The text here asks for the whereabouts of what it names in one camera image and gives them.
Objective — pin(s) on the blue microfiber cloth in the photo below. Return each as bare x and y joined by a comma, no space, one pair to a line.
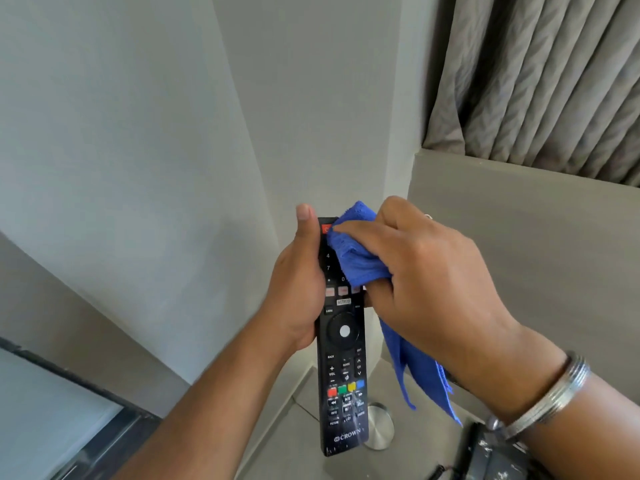
365,274

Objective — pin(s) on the person's right hand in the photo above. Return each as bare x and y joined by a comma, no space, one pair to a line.
430,294

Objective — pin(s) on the person's right forearm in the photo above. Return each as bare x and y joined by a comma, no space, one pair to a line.
545,394

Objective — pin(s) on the black electronic device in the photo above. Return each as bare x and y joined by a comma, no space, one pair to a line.
495,454

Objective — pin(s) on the black remote control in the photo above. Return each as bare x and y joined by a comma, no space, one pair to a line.
342,344

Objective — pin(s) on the black framed television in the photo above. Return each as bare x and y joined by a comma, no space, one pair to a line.
60,414

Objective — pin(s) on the person's left forearm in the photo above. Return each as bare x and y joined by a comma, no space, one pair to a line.
210,409

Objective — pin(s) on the person's left thumb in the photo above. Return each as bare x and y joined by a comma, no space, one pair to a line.
308,234

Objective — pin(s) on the silver metal bangle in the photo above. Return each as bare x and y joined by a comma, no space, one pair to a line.
545,400

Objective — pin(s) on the round silver metal base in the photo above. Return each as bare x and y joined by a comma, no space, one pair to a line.
380,427

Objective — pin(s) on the grey pleated curtain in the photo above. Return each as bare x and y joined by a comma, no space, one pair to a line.
540,79

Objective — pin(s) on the person's right thumb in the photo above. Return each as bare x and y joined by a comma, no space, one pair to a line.
380,297

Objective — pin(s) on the person's left hand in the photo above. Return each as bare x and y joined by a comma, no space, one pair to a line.
295,299

